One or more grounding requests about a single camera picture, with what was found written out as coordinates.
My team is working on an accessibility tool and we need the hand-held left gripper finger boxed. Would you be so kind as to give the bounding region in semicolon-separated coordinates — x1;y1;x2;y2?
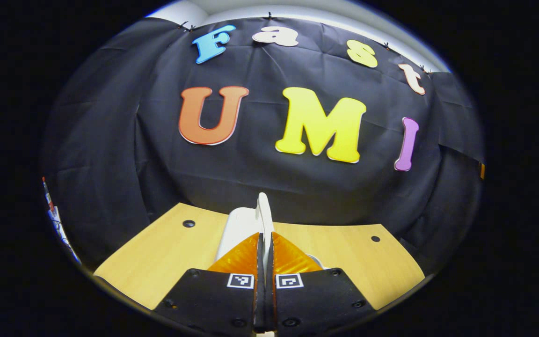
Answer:
152;232;265;335
266;231;378;334

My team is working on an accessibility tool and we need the white suitcase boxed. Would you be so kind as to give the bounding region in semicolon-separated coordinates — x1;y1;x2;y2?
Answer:
214;192;328;272

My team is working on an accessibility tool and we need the white printed sheet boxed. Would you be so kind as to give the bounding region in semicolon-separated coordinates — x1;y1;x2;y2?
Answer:
41;177;82;264

